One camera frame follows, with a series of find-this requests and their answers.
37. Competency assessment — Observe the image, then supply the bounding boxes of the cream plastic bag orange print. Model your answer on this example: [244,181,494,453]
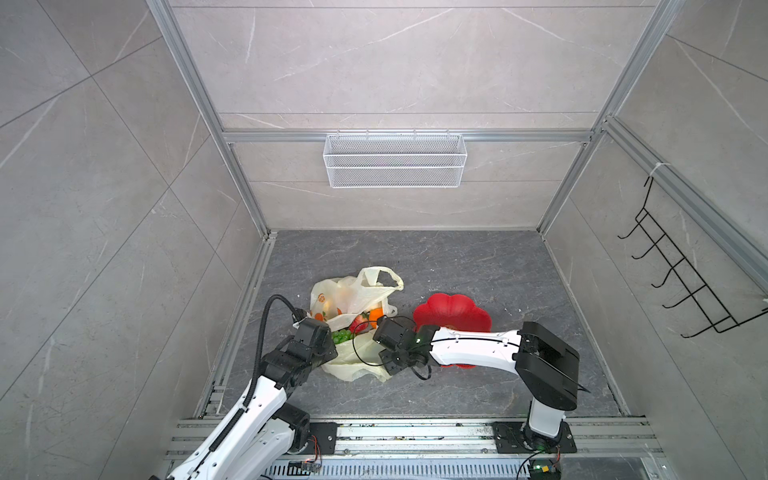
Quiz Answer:
[309,266,404,382]

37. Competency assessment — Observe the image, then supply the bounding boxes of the orange fake fruit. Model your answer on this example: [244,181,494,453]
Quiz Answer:
[367,307,385,328]

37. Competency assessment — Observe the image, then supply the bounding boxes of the red flower-shaped plastic bowl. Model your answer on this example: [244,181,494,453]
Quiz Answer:
[413,293,492,332]

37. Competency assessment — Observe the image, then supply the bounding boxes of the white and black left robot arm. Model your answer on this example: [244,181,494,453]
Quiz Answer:
[167,318,337,479]

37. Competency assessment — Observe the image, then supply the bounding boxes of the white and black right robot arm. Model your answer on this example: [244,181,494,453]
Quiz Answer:
[373,317,583,450]

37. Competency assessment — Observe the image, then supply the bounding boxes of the red fake fruit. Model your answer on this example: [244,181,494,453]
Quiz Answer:
[348,312,371,335]

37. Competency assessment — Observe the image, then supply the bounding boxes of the green fake vegetable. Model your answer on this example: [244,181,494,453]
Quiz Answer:
[332,329,355,345]

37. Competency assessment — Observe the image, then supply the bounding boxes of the white wire mesh basket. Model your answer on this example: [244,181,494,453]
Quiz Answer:
[323,133,468,189]

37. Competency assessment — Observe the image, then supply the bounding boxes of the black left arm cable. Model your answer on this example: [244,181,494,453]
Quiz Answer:
[249,293,306,409]

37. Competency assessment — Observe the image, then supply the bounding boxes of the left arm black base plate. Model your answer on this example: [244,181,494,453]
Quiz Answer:
[288,422,339,456]

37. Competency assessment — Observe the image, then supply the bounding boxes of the aluminium rail base frame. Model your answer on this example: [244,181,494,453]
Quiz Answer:
[161,417,667,480]

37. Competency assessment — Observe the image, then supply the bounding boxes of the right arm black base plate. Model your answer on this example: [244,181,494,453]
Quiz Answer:
[491,421,577,454]

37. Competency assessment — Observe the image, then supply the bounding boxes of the black wire hook rack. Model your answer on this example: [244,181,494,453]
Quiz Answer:
[617,176,767,339]

